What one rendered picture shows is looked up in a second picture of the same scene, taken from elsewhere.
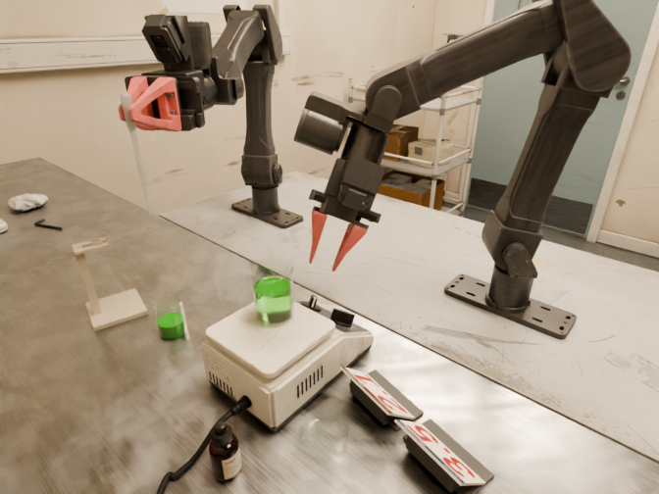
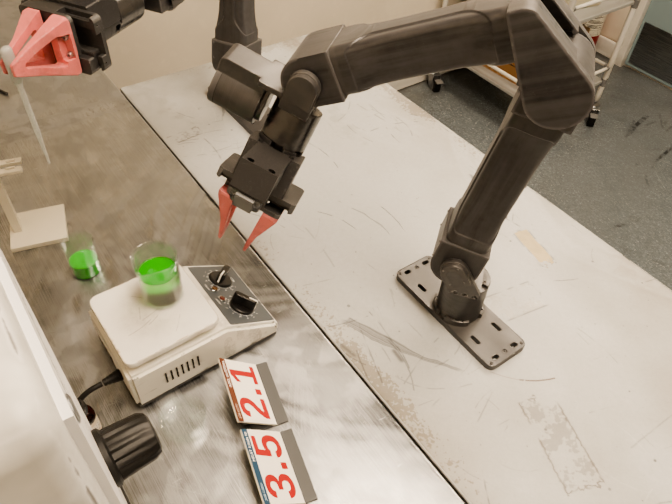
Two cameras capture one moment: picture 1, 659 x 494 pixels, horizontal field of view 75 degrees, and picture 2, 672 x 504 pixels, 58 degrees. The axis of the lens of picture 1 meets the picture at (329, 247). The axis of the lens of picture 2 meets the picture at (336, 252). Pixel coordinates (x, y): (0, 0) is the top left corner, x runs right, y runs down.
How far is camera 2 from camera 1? 0.34 m
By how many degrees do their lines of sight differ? 21
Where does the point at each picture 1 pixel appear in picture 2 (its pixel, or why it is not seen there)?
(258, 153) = (231, 40)
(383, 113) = (296, 102)
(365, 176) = (254, 183)
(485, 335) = (407, 345)
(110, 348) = (22, 277)
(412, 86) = (333, 76)
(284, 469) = not seen: hidden behind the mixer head
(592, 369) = (497, 413)
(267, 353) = (136, 340)
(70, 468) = not seen: outside the picture
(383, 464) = (225, 461)
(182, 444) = not seen: hidden behind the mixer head
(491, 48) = (432, 48)
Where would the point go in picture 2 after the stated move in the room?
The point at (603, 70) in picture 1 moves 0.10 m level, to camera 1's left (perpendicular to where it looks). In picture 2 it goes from (559, 107) to (451, 89)
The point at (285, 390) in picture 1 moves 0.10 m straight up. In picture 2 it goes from (149, 378) to (132, 326)
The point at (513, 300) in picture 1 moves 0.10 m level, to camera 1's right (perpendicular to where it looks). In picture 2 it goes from (454, 312) to (529, 328)
